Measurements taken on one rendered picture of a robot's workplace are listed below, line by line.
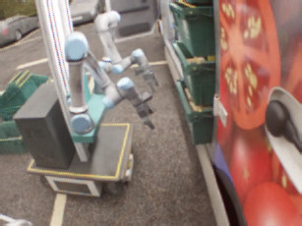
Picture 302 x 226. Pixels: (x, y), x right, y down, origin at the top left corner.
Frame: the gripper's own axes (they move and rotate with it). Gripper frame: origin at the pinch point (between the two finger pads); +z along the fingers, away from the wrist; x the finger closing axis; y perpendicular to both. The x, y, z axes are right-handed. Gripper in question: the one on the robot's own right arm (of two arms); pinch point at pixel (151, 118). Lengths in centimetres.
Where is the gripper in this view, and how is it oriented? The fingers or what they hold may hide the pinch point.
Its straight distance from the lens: 142.9
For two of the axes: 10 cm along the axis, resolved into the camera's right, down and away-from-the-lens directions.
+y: -8.7, 4.0, 2.8
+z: 4.8, 6.3, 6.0
